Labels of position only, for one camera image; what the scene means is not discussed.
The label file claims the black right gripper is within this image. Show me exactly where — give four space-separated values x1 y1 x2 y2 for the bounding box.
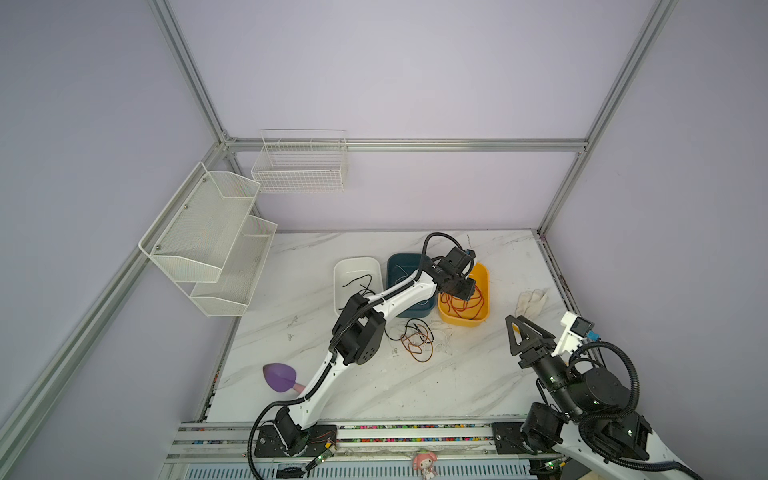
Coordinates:
502 313 582 420

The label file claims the black cable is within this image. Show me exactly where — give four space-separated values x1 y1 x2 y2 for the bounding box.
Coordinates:
383 317 434 346
341 274 376 298

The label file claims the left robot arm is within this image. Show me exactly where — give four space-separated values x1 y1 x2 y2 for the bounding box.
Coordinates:
246 232 476 479

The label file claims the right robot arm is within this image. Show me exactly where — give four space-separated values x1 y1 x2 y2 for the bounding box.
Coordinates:
494 312 699 479

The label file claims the yellow plastic bin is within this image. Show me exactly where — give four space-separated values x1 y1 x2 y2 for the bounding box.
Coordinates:
437 264 490 328

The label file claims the white work glove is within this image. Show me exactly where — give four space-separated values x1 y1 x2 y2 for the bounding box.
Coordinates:
514 289 548 320

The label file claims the dark teal plastic bin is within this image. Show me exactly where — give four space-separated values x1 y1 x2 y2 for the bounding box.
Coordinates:
385 252 438 319

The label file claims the white plastic bin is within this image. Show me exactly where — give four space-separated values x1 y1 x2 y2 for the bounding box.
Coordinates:
333 257 384 315

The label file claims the pink doll figure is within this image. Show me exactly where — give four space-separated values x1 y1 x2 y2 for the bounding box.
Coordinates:
412 451 437 480

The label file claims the purple pink spatula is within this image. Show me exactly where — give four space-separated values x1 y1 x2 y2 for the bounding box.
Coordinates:
262 363 305 394

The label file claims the white mesh lower shelf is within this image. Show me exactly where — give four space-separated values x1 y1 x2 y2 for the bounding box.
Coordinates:
191 215 277 317

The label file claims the white mesh shelf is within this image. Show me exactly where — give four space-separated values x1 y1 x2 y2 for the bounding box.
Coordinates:
191 215 277 317
138 163 260 283

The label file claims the white mesh upper shelf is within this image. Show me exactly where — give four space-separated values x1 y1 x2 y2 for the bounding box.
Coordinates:
138 163 260 283

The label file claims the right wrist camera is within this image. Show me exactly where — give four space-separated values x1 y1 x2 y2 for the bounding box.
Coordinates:
551 311 600 357

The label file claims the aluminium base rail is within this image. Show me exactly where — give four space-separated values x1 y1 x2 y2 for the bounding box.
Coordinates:
160 418 570 479

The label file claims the white wire wall basket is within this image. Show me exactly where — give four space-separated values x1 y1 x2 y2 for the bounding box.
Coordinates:
251 129 348 194

